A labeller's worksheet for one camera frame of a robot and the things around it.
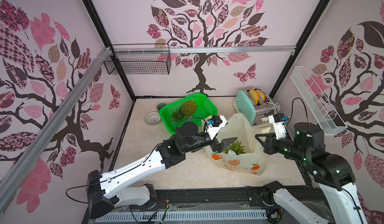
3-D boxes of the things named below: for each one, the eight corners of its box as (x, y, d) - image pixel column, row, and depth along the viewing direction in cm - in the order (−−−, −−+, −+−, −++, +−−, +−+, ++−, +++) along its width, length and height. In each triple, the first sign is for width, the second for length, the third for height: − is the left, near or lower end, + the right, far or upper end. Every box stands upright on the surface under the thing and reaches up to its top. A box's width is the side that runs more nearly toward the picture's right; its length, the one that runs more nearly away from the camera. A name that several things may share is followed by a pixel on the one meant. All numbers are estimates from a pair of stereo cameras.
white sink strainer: (146, 124, 105) (144, 121, 101) (148, 115, 110) (146, 111, 107) (160, 124, 105) (158, 121, 101) (161, 115, 110) (160, 111, 107)
